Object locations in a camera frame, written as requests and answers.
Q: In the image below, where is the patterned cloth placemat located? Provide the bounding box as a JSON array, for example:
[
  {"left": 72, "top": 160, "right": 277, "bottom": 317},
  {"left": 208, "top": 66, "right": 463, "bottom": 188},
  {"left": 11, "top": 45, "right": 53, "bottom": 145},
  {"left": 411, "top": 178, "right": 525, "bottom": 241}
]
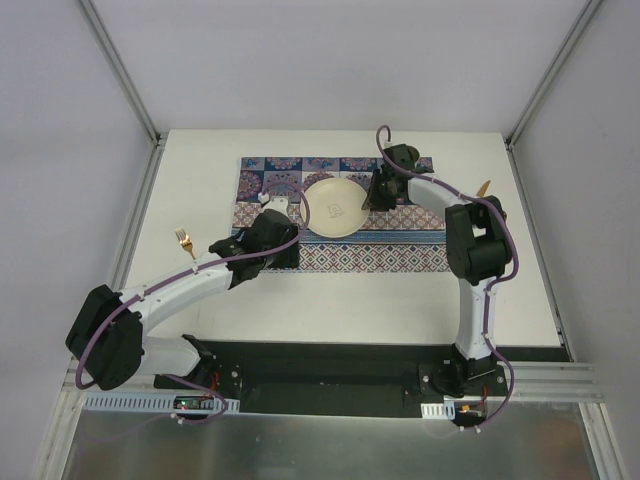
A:
[{"left": 232, "top": 157, "right": 449, "bottom": 273}]

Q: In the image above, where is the cream plate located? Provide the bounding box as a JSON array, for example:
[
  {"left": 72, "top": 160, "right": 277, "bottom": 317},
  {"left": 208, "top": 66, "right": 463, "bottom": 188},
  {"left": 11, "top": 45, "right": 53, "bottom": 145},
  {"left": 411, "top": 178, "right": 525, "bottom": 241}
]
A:
[{"left": 300, "top": 178, "right": 369, "bottom": 239}]

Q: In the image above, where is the gold knife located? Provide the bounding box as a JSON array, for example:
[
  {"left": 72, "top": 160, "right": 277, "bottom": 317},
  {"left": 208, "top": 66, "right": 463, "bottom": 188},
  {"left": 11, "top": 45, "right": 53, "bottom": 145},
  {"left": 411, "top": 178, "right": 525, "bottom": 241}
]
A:
[{"left": 477, "top": 180, "right": 491, "bottom": 198}]

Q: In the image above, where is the metal cup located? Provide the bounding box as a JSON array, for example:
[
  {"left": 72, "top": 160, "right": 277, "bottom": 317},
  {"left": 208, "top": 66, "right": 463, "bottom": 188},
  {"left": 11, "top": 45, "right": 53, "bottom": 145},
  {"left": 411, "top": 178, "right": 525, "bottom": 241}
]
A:
[{"left": 407, "top": 145, "right": 420, "bottom": 162}]

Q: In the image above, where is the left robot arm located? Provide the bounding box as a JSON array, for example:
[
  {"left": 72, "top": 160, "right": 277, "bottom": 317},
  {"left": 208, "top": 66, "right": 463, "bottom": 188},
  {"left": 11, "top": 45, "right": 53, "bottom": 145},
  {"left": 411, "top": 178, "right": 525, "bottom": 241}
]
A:
[{"left": 65, "top": 209, "right": 307, "bottom": 391}]

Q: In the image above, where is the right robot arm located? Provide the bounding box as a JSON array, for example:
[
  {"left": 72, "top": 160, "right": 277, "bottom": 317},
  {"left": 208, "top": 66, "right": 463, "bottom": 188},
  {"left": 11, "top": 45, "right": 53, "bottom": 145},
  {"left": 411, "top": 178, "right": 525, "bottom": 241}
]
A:
[{"left": 362, "top": 144, "right": 519, "bottom": 395}]

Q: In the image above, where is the gold fork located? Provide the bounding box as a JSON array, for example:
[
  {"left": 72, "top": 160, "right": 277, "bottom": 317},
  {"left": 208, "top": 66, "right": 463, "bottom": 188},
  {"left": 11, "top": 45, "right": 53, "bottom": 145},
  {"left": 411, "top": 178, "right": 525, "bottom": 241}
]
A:
[{"left": 175, "top": 228, "right": 196, "bottom": 260}]

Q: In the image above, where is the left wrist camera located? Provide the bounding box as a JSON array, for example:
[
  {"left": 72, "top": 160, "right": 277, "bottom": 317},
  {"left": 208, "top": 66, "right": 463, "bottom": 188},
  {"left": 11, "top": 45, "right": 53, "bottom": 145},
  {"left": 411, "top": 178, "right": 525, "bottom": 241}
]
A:
[{"left": 258, "top": 193, "right": 290, "bottom": 216}]

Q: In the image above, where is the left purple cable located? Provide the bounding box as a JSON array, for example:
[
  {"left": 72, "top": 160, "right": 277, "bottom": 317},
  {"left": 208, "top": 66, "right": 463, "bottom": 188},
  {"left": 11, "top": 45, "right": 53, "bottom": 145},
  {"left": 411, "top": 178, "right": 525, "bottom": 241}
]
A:
[{"left": 75, "top": 182, "right": 314, "bottom": 426}]

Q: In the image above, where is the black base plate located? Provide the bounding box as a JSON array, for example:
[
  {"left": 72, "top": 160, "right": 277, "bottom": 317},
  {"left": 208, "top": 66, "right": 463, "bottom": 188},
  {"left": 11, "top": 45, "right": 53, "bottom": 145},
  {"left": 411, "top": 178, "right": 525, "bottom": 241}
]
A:
[{"left": 187, "top": 340, "right": 512, "bottom": 418}]

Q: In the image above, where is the left aluminium frame post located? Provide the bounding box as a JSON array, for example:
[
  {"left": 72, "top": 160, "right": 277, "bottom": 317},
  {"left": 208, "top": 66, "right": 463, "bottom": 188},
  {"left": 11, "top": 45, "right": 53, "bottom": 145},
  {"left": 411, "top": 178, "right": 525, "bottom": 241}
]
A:
[{"left": 76, "top": 0, "right": 161, "bottom": 146}]

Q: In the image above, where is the aluminium frame post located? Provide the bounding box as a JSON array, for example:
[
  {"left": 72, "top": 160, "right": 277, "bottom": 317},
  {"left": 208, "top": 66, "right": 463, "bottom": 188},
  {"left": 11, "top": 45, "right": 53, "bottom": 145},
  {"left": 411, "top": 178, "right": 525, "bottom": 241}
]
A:
[
  {"left": 505, "top": 0, "right": 605, "bottom": 151},
  {"left": 76, "top": 0, "right": 161, "bottom": 146}
]

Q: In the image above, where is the right aluminium frame post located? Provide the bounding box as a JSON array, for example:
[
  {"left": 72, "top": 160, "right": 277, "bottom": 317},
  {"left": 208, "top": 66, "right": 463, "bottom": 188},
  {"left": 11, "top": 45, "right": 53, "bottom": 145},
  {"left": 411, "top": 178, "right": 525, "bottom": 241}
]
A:
[{"left": 505, "top": 0, "right": 605, "bottom": 151}]

